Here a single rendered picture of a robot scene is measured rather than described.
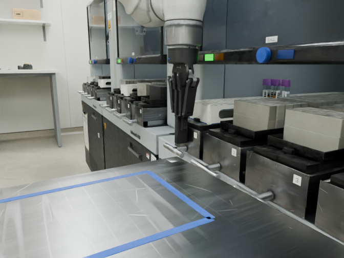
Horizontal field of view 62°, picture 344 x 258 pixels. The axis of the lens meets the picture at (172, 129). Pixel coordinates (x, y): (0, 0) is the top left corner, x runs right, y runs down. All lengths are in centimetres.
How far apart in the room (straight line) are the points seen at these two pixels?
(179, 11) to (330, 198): 47
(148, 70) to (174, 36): 101
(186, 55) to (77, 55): 355
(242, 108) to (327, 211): 30
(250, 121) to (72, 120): 371
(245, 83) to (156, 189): 64
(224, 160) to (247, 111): 12
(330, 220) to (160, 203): 25
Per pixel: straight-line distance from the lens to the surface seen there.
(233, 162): 58
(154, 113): 106
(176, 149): 71
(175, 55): 68
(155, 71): 170
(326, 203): 45
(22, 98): 416
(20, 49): 414
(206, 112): 71
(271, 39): 60
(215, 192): 34
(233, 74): 90
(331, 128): 52
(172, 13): 69
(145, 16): 80
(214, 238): 26
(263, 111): 61
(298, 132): 56
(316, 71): 115
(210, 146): 64
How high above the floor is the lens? 96
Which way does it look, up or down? 13 degrees down
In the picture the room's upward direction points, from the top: straight up
